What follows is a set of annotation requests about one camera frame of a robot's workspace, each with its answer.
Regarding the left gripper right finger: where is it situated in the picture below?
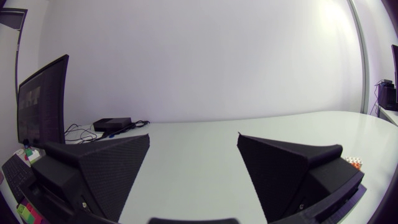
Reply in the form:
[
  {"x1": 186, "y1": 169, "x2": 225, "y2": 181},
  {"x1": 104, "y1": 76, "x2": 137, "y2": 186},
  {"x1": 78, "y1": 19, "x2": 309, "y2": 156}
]
[{"x1": 236, "y1": 132, "x2": 365, "y2": 223}]

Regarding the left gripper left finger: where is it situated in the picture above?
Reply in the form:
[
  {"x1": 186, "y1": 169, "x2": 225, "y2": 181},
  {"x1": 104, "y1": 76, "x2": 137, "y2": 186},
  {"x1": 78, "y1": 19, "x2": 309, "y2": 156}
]
[{"x1": 30, "y1": 133, "x2": 150, "y2": 224}]

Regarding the black power brick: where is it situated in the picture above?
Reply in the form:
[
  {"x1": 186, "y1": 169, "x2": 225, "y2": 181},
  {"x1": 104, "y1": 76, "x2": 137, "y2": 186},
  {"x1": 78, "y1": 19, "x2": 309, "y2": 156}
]
[{"x1": 93, "y1": 117, "x2": 132, "y2": 133}]

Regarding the red toy brick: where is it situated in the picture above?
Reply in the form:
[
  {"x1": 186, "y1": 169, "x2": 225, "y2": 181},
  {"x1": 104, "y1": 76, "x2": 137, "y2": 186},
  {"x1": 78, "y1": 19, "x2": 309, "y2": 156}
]
[{"x1": 26, "y1": 203, "x2": 44, "y2": 224}]

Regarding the black keyboard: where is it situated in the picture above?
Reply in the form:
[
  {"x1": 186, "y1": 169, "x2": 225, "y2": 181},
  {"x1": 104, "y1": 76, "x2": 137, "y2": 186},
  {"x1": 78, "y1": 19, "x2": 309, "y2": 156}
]
[{"x1": 1, "y1": 153, "x2": 37, "y2": 203}]

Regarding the dark screen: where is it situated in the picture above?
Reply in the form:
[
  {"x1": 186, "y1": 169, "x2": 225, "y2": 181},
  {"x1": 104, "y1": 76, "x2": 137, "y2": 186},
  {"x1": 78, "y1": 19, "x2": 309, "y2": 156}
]
[
  {"x1": 391, "y1": 44, "x2": 398, "y2": 104},
  {"x1": 16, "y1": 54, "x2": 70, "y2": 149}
]

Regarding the black box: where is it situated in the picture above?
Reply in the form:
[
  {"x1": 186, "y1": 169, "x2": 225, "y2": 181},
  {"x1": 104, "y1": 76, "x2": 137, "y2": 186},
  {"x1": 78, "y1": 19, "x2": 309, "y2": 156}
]
[{"x1": 377, "y1": 78, "x2": 398, "y2": 112}]

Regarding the dark floor lamp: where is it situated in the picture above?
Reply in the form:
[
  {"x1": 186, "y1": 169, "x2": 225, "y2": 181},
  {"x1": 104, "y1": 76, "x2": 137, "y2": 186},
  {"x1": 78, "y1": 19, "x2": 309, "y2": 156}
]
[{"x1": 0, "y1": 7, "x2": 29, "y2": 97}]

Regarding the black cable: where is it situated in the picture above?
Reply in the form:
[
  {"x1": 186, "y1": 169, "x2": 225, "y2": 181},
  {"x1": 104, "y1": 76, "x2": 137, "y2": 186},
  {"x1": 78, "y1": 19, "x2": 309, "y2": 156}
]
[
  {"x1": 102, "y1": 119, "x2": 151, "y2": 139},
  {"x1": 64, "y1": 123, "x2": 105, "y2": 145}
]

